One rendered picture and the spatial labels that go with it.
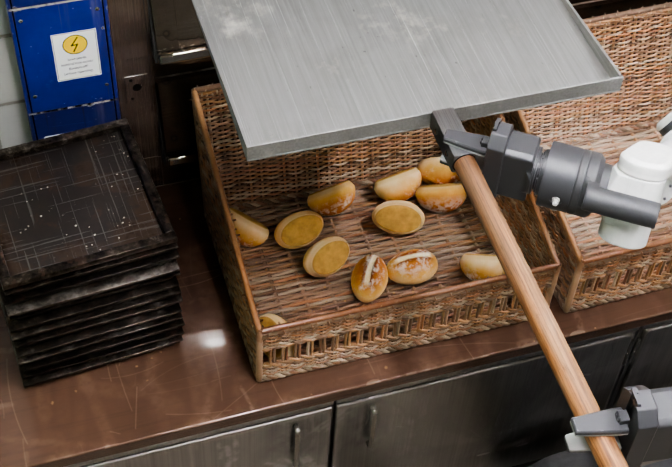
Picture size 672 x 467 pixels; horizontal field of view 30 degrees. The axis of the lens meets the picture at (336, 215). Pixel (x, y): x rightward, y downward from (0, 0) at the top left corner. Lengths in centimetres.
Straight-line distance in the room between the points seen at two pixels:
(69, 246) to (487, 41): 73
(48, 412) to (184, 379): 24
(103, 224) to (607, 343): 97
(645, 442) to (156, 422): 98
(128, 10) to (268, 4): 34
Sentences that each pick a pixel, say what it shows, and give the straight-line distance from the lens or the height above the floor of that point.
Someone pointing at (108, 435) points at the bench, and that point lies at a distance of 216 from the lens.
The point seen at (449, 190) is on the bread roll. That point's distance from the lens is 240.
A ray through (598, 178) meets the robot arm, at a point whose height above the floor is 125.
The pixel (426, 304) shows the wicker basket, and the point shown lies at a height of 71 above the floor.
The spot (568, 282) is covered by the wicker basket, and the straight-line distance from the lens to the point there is 231.
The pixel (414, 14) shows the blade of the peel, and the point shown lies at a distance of 191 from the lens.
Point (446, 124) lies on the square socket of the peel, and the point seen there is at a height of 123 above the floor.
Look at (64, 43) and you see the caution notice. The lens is 216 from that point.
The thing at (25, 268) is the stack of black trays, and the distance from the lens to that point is 201.
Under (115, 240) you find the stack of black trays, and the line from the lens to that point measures 202.
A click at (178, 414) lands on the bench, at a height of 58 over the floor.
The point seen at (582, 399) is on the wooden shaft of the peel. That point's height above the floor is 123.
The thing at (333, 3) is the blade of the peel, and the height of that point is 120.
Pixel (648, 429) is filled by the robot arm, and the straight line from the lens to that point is 143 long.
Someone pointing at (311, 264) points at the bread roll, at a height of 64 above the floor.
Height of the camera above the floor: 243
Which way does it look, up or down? 50 degrees down
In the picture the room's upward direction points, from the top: 4 degrees clockwise
